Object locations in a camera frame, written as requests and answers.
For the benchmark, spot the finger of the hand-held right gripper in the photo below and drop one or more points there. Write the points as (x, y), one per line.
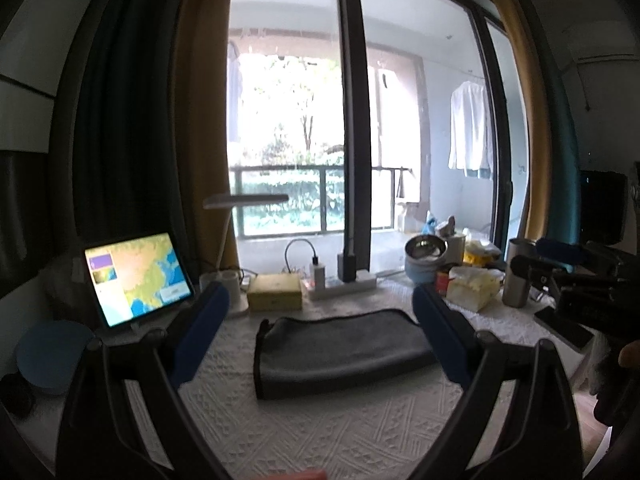
(535, 267)
(560, 251)

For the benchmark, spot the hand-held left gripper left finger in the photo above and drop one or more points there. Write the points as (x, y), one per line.
(200, 332)

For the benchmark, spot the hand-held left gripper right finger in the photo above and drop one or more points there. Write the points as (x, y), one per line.
(445, 337)

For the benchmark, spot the grey towel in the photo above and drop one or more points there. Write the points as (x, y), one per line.
(340, 355)

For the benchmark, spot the person's right hand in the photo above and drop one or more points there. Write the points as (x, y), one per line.
(630, 356)

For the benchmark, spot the person's left hand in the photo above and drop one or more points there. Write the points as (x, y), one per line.
(300, 476)

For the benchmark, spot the steel tumbler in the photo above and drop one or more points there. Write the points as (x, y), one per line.
(516, 275)

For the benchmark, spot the black phone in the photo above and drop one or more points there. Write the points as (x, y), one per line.
(562, 327)

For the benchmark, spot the red box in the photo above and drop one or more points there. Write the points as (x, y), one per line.
(442, 282)

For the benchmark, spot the yellow bag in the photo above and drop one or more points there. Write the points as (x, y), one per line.
(480, 256)

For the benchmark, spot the pale yellow tissue pack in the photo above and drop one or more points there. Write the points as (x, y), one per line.
(472, 287)

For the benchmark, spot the light blue pot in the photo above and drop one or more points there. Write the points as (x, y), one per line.
(419, 272)

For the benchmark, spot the white cup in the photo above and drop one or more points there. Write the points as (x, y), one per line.
(457, 250)

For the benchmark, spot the tablet with map screen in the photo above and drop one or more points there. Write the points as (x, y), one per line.
(142, 277)

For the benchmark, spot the yellow box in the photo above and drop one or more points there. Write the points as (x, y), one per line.
(275, 292)

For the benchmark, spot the steel bowl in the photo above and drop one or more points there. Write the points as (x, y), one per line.
(425, 247)

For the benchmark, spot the white power strip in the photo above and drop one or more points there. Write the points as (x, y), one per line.
(350, 285)

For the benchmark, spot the teal curtain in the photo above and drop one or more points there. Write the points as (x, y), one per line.
(557, 135)

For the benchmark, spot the white charger plug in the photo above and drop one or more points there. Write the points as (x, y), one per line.
(317, 272)

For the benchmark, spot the white desk lamp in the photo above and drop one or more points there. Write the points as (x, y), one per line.
(240, 201)

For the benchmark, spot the yellow curtain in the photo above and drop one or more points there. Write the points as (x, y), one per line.
(205, 135)
(520, 110)

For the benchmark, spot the white hanging shirt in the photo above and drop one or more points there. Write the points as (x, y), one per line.
(470, 130)

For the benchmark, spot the blue round pad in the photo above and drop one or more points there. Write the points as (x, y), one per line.
(50, 357)

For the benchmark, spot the white textured tablecloth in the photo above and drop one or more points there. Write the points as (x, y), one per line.
(320, 435)

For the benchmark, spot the balcony railing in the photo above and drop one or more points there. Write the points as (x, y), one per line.
(285, 170)

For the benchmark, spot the white air conditioner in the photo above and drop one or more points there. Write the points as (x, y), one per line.
(605, 45)

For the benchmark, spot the dark green curtain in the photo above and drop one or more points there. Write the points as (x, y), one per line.
(130, 125)

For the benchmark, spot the pale hanging garment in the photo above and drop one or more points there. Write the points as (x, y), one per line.
(234, 95)

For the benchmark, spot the dark window frame post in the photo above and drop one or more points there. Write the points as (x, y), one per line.
(354, 110)

